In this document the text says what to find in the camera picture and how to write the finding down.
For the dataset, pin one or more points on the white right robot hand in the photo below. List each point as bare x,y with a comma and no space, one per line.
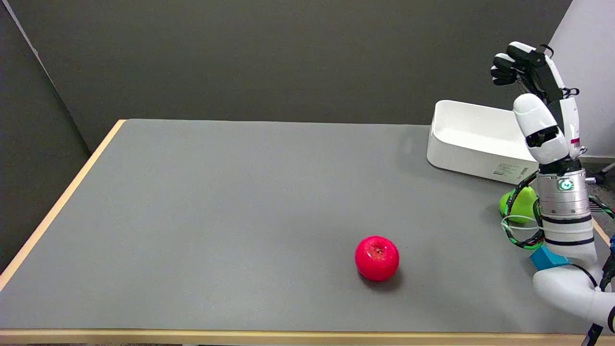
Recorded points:
543,125

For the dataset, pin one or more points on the red apple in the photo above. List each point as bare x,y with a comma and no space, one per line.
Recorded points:
377,258

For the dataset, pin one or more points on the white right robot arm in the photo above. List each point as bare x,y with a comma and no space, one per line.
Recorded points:
569,230

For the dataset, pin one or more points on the white plastic bin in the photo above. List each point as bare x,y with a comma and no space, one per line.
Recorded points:
473,142

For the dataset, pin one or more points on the black chair caster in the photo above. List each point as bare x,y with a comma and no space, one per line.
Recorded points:
600,179

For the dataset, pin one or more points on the green pear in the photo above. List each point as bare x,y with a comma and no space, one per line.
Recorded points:
521,204

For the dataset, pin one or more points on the floor vent grille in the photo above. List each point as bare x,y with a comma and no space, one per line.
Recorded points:
596,205

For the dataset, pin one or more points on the blue block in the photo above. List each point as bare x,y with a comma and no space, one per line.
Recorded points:
547,258

